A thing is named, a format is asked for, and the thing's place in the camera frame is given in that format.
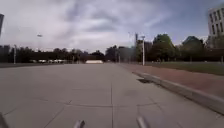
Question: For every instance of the pale short pole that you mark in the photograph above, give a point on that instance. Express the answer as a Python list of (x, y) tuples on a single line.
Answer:
[(14, 55)]

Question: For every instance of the red brick strip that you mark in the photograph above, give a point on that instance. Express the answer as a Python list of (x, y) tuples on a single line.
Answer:
[(186, 77)]

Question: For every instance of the pale tall building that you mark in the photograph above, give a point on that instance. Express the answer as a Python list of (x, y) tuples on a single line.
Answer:
[(216, 21)]

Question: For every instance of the pale street pole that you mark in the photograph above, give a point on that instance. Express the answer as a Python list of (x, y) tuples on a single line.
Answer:
[(143, 53)]

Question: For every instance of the robot's own part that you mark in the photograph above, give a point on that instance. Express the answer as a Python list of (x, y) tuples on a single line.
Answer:
[(142, 122), (79, 124)]

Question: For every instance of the grey concrete slab pavement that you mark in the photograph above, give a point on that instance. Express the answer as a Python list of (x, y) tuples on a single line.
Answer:
[(90, 86)]

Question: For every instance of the green grass lawn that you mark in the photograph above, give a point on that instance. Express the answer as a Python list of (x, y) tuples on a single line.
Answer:
[(196, 66)]

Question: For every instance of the grey concrete kerb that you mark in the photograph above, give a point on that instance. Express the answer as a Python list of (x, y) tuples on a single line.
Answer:
[(186, 92)]

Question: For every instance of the street lamp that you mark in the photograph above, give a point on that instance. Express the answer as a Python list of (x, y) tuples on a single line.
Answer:
[(39, 35)]

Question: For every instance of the low white structure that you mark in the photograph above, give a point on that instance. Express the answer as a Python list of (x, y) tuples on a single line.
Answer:
[(94, 61)]

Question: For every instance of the row of trees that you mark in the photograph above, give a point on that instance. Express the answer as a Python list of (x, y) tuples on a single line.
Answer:
[(163, 48)]

